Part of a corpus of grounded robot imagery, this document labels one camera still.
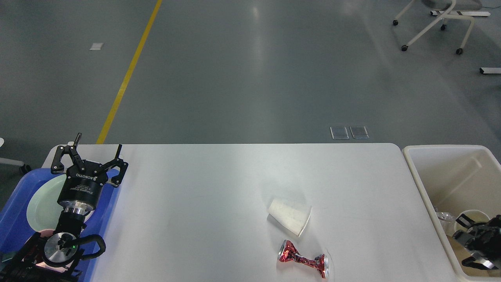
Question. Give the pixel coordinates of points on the white chair base leg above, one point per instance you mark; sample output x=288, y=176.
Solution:
x=23, y=167

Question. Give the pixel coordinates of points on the crushed red can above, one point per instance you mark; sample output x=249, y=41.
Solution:
x=288, y=252

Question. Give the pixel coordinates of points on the silver foil container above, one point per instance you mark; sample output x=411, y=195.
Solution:
x=447, y=221

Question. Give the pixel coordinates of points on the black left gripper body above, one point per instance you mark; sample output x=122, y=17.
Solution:
x=82, y=189

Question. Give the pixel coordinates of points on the white table leg bar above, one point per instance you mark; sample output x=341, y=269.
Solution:
x=490, y=70

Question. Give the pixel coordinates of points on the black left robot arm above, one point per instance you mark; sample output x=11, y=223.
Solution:
x=92, y=246

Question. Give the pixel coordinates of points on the blue plastic tray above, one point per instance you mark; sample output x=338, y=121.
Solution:
x=14, y=226

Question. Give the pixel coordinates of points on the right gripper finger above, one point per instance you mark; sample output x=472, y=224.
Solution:
x=482, y=263
x=466, y=220

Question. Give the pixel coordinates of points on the white rolling chair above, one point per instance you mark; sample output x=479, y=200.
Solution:
x=445, y=10

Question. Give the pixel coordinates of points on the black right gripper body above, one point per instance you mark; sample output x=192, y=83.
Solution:
x=482, y=238

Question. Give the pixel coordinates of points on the beige plastic bin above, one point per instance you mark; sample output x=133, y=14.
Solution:
x=456, y=178

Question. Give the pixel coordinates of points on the white crushed paper cup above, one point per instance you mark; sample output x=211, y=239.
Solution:
x=292, y=215

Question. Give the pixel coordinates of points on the mint green plate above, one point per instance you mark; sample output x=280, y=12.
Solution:
x=44, y=210

